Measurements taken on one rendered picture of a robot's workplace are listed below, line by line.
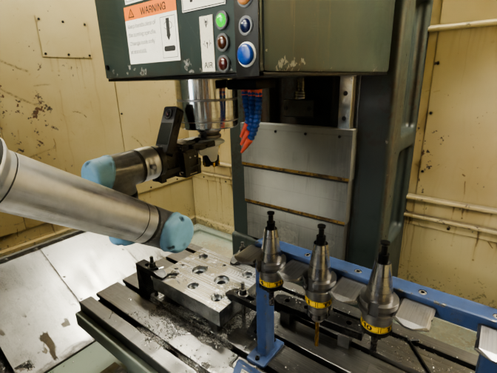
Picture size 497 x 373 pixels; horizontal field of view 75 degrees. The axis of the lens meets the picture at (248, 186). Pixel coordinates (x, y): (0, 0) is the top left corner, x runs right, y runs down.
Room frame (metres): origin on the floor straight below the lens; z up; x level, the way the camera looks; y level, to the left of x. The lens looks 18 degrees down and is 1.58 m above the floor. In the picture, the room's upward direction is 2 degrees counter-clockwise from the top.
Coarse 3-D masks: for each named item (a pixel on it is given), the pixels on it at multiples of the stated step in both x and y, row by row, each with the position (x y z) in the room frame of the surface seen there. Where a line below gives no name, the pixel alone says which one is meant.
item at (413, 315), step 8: (400, 304) 0.46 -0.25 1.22; (408, 304) 0.46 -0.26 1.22; (416, 304) 0.45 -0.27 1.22; (424, 304) 0.45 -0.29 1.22; (400, 312) 0.44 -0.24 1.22; (408, 312) 0.44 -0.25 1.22; (416, 312) 0.43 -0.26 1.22; (424, 312) 0.43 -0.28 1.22; (432, 312) 0.43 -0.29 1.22; (400, 320) 0.42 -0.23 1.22; (408, 320) 0.42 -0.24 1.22; (416, 320) 0.42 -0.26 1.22; (424, 320) 0.42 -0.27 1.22; (432, 320) 0.42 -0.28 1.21; (408, 328) 0.41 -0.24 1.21; (416, 328) 0.40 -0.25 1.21; (424, 328) 0.40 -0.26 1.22
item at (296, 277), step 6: (288, 264) 0.59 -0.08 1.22; (294, 264) 0.59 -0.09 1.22; (300, 264) 0.59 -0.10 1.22; (306, 264) 0.59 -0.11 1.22; (282, 270) 0.57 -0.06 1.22; (288, 270) 0.57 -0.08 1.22; (294, 270) 0.57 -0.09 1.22; (300, 270) 0.57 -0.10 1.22; (282, 276) 0.55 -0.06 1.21; (288, 276) 0.55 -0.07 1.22; (294, 276) 0.55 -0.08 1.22; (300, 276) 0.55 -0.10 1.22; (294, 282) 0.54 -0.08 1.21
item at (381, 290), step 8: (376, 264) 0.46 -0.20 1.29; (384, 264) 0.46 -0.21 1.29; (376, 272) 0.46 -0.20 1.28; (384, 272) 0.45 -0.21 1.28; (368, 280) 0.48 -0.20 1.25; (376, 280) 0.46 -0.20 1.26; (384, 280) 0.45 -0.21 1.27; (392, 280) 0.46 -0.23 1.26; (368, 288) 0.47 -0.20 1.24; (376, 288) 0.45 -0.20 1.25; (384, 288) 0.45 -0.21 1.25; (392, 288) 0.45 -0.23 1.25; (368, 296) 0.46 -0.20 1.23; (376, 296) 0.45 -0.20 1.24; (384, 296) 0.45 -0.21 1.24; (392, 296) 0.45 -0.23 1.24; (384, 304) 0.44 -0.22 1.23
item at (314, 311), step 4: (308, 308) 0.53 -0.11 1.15; (312, 308) 0.52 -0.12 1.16; (308, 312) 0.53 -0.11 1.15; (312, 312) 0.52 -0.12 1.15; (316, 312) 0.52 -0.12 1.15; (320, 312) 0.52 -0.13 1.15; (324, 312) 0.52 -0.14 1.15; (328, 312) 0.53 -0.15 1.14; (312, 316) 0.52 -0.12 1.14; (316, 316) 0.52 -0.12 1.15; (320, 316) 0.51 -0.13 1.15; (324, 316) 0.52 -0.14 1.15; (316, 320) 0.52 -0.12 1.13; (320, 320) 0.52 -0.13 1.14
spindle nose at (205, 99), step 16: (176, 80) 0.84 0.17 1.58; (192, 80) 0.81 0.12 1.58; (208, 80) 0.80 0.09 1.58; (224, 80) 0.82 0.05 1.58; (176, 96) 0.85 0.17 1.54; (192, 96) 0.81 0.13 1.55; (208, 96) 0.80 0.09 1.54; (224, 96) 0.82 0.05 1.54; (192, 112) 0.81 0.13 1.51; (208, 112) 0.80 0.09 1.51; (224, 112) 0.82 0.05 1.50; (192, 128) 0.81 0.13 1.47; (208, 128) 0.80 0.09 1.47; (224, 128) 0.82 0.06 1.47
